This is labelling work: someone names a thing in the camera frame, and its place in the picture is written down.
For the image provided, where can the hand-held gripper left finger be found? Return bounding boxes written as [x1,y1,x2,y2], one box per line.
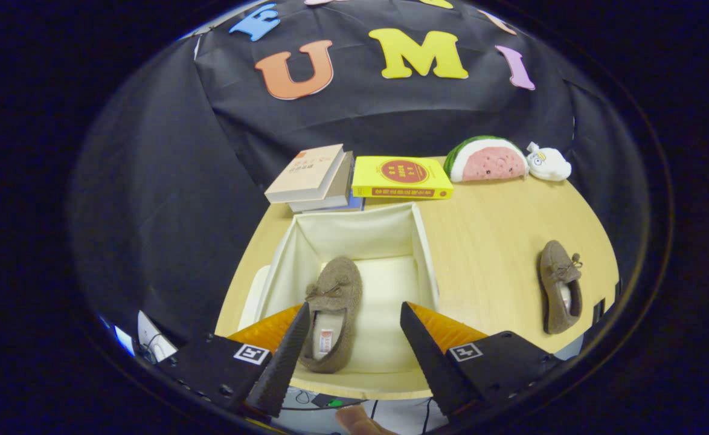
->
[170,302,312,419]

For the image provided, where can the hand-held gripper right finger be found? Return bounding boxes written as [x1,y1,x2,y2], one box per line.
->
[399,301,563,419]

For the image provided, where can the brown fuzzy shoe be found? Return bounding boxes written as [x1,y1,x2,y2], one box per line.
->
[539,240,583,335]
[297,256,363,374]

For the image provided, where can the cream fabric storage box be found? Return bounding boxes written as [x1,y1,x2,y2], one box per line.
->
[238,202,440,375]

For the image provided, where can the black device with green light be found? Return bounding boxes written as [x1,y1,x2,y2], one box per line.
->
[311,393,364,409]

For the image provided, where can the white flat object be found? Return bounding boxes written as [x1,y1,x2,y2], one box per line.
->
[137,311,177,363]

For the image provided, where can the blue cover book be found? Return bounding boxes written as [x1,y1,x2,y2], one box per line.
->
[306,196,365,214]

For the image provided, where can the grey thick book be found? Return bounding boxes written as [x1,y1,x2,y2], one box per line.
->
[288,151,355,213]

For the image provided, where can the beige cover book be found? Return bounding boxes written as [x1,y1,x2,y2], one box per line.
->
[264,144,345,204]

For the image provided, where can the yellow book with red circle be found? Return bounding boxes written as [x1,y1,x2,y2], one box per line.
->
[351,156,454,200]

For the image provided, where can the watermelon slice plush toy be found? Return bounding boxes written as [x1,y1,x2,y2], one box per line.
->
[443,135,529,183]

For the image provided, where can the black backdrop cloth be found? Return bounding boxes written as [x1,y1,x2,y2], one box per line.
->
[71,0,648,357]

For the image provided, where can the white plush toy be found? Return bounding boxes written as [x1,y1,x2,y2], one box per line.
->
[525,142,572,181]

